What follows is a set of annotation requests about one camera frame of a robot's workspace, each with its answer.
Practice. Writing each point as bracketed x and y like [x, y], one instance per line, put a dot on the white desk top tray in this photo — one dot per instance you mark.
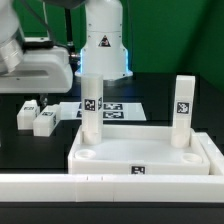
[138, 150]

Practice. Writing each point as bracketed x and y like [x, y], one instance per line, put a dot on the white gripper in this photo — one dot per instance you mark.
[41, 71]

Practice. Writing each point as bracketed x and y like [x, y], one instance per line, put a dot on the white fiducial marker plate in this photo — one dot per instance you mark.
[111, 111]

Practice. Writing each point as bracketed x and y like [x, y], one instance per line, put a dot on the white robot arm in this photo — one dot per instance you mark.
[103, 52]

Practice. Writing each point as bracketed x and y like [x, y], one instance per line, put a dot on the white L-shaped obstacle fence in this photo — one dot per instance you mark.
[120, 188]

